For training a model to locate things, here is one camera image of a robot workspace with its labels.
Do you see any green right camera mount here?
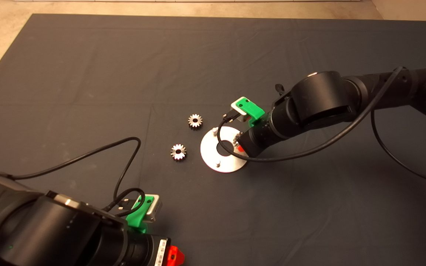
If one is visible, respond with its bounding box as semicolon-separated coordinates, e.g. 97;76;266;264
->
234;96;266;128

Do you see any black right camera cable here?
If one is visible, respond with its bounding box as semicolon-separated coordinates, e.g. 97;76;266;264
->
217;66;426;187

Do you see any green left camera mount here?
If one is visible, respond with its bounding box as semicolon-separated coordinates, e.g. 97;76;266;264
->
126;195;153;233

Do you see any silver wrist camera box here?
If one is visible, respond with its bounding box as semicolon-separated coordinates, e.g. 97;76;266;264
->
235;110;253;125
145;194;160;222

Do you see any black camera cable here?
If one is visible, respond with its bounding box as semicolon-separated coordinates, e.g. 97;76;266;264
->
217;66;426;187
11;137;146;218

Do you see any black left camera cable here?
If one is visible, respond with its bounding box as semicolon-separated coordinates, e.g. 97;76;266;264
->
11;137;146;218

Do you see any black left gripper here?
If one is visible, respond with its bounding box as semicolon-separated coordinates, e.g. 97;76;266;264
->
122;233;185;266

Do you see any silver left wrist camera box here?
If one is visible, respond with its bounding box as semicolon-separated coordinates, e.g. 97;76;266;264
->
145;194;160;222

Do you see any dark grey table cloth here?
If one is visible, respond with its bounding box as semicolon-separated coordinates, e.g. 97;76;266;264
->
0;14;426;266

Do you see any round metal carrier plate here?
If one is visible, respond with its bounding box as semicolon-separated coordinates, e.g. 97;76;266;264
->
200;126;250;173

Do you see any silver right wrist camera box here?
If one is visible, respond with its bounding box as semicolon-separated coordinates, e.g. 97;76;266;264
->
235;110;253;125

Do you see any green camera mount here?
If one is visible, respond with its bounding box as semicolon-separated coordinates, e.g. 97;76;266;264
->
126;195;153;233
234;96;266;128

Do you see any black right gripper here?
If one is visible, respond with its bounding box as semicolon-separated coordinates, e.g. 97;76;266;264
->
237;117;283;157

